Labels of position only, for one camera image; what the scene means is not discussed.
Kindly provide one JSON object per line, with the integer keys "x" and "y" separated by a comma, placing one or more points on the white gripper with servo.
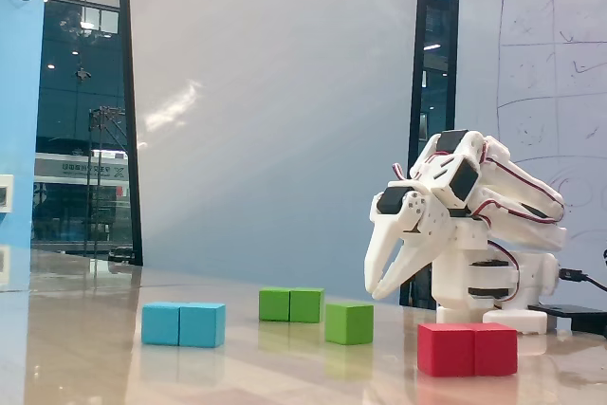
{"x": 390, "y": 229}

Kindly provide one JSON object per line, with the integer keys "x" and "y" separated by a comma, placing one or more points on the small green cube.
{"x": 348, "y": 324}

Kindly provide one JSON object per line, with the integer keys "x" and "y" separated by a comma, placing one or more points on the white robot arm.
{"x": 455, "y": 272}

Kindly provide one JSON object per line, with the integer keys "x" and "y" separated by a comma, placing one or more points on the long green block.
{"x": 290, "y": 305}

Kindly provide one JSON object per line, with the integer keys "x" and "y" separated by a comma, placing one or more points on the long red block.
{"x": 467, "y": 350}

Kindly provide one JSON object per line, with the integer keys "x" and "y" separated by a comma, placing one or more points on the long blue block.
{"x": 182, "y": 324}

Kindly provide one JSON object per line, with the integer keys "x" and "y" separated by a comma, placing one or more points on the flat black power box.
{"x": 578, "y": 316}

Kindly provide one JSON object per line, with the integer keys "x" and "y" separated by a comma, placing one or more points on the metal scaffold tower outside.
{"x": 100, "y": 113}

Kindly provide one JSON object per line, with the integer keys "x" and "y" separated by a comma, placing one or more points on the black window frame post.
{"x": 130, "y": 139}
{"x": 417, "y": 92}

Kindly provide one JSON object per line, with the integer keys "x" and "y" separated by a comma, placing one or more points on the white wall switch plate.
{"x": 5, "y": 192}

